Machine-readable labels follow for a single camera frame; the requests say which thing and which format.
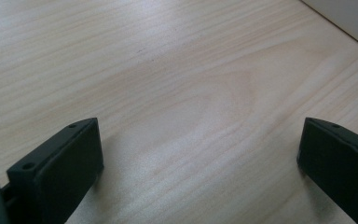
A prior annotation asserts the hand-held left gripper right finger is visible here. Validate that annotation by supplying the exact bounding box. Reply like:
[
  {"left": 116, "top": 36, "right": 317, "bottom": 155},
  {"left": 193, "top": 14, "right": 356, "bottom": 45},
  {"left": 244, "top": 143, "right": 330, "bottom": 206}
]
[{"left": 296, "top": 117, "right": 358, "bottom": 224}]

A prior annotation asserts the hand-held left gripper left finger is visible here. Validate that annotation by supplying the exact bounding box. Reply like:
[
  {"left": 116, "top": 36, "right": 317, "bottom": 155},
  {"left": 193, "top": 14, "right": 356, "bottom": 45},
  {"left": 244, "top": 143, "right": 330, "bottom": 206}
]
[{"left": 0, "top": 117, "right": 104, "bottom": 224}]

